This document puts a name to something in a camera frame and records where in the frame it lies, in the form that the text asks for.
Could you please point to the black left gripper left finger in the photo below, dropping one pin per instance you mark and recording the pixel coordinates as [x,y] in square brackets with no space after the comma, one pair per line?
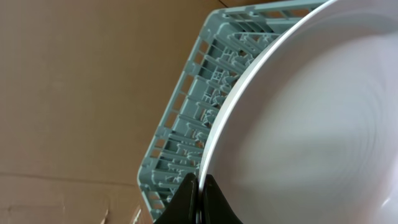
[182,208]

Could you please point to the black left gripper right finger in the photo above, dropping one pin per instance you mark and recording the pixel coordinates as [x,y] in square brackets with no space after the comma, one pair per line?
[215,208]

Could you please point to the large white plate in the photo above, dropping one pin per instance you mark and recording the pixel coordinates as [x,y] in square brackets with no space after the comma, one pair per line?
[308,134]

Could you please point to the grey dishwasher rack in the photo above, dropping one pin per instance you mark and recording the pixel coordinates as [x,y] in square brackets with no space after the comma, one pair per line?
[229,41]

